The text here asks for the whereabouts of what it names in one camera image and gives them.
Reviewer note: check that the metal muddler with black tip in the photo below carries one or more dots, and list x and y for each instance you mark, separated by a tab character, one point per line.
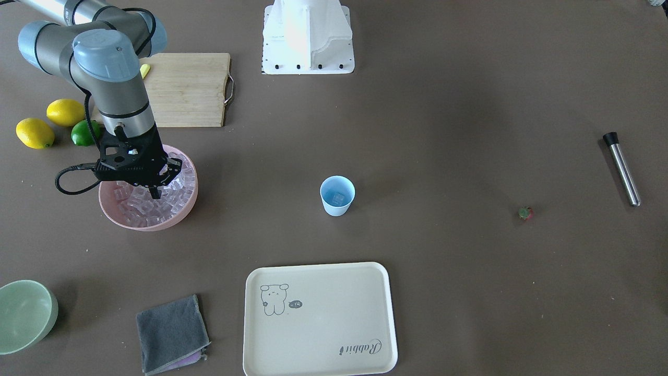
626	178

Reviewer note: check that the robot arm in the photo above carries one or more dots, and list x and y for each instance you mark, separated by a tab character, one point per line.
97	47

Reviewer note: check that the red strawberry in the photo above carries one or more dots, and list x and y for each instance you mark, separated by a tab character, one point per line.
525	213

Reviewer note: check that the green lime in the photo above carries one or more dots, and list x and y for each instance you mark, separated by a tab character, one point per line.
82	137

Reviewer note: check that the yellow plastic knife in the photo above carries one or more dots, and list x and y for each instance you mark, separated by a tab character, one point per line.
144	70

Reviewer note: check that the cream rabbit tray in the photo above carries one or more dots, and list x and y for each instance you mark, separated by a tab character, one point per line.
326	319

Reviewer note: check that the clear ice cube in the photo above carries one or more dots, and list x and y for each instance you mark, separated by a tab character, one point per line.
338	199

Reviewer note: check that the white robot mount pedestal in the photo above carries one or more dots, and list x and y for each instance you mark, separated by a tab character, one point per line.
307	38

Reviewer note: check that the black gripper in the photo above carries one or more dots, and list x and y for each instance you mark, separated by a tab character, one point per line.
153	153

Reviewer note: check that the wooden cutting board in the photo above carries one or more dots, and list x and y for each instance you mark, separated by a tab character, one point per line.
188	89

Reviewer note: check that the pink ice bowl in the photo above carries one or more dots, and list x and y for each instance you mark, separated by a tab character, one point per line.
132	207

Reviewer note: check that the green bowl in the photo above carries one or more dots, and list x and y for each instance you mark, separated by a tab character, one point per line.
29	311

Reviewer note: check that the grey folded cloth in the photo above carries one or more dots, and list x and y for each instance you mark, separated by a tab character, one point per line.
172	335

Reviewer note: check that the light blue plastic cup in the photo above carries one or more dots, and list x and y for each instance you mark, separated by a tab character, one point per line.
339	184

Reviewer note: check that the yellow lemon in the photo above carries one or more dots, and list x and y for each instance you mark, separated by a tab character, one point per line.
35	133
66	112

